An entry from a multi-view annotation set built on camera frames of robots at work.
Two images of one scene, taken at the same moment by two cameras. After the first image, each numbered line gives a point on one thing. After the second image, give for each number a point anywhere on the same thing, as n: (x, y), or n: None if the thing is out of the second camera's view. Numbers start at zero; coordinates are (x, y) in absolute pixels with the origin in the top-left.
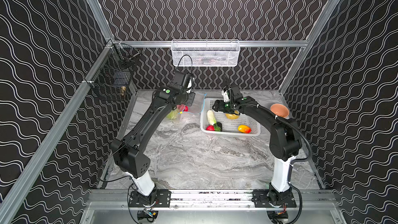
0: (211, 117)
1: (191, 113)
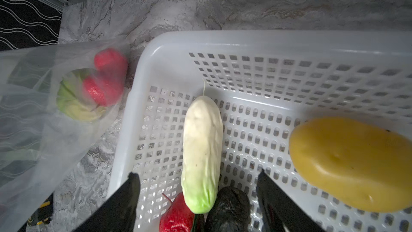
0: (202, 153)
1: (54, 101)
